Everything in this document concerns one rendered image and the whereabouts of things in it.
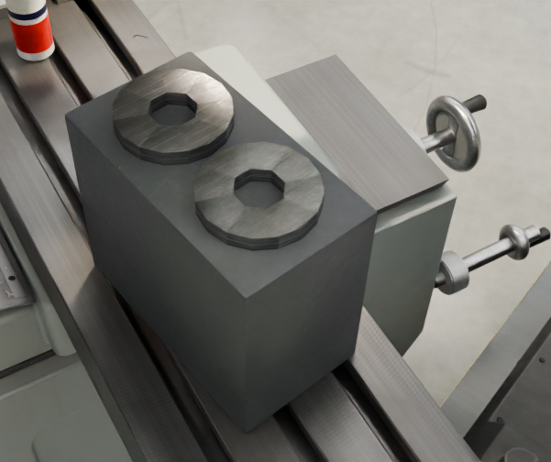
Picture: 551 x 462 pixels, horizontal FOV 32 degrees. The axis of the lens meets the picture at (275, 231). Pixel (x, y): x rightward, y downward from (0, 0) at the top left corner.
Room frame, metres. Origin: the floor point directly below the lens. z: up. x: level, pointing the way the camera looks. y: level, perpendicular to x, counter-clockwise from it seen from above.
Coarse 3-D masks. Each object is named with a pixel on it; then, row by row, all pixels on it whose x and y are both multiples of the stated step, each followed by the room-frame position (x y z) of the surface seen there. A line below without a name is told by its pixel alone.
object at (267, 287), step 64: (192, 64) 0.58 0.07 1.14; (128, 128) 0.49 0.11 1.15; (192, 128) 0.50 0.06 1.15; (256, 128) 0.51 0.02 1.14; (128, 192) 0.46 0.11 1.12; (192, 192) 0.45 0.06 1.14; (256, 192) 0.45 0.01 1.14; (320, 192) 0.44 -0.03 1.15; (128, 256) 0.47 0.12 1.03; (192, 256) 0.40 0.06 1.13; (256, 256) 0.39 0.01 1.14; (320, 256) 0.40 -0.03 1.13; (192, 320) 0.40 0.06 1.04; (256, 320) 0.36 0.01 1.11; (320, 320) 0.40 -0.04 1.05; (256, 384) 0.36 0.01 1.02
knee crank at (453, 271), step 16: (512, 224) 0.92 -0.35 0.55; (512, 240) 0.90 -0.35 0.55; (528, 240) 0.90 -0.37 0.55; (544, 240) 0.93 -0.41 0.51; (448, 256) 0.85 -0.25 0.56; (480, 256) 0.87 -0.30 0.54; (496, 256) 0.88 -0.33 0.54; (512, 256) 0.89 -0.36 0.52; (448, 272) 0.83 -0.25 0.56; (464, 272) 0.83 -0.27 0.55; (448, 288) 0.82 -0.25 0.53; (464, 288) 0.83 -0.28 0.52
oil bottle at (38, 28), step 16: (16, 0) 0.79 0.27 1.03; (32, 0) 0.79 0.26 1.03; (16, 16) 0.79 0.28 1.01; (32, 16) 0.79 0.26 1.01; (48, 16) 0.81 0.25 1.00; (16, 32) 0.79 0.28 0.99; (32, 32) 0.79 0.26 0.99; (48, 32) 0.80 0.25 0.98; (32, 48) 0.79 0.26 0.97; (48, 48) 0.80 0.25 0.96
